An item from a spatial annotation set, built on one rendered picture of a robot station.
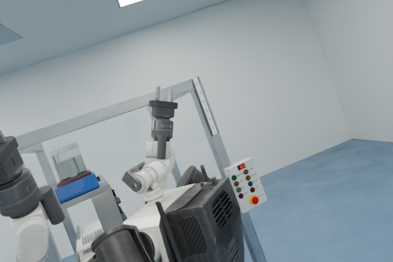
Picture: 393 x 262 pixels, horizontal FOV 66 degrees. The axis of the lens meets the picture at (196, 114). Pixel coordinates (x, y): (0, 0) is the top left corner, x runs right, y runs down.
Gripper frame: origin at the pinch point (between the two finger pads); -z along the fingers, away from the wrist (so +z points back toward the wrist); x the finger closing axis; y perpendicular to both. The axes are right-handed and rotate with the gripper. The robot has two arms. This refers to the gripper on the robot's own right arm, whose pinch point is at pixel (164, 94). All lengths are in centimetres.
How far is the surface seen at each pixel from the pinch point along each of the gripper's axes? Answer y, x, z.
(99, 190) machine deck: 43, 13, 46
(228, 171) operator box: 19, -51, 35
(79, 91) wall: 375, -35, -44
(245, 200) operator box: 16, -61, 51
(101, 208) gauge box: 42, 11, 55
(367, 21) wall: 100, -334, -143
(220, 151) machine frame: 26, -49, 25
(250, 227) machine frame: 20, -68, 67
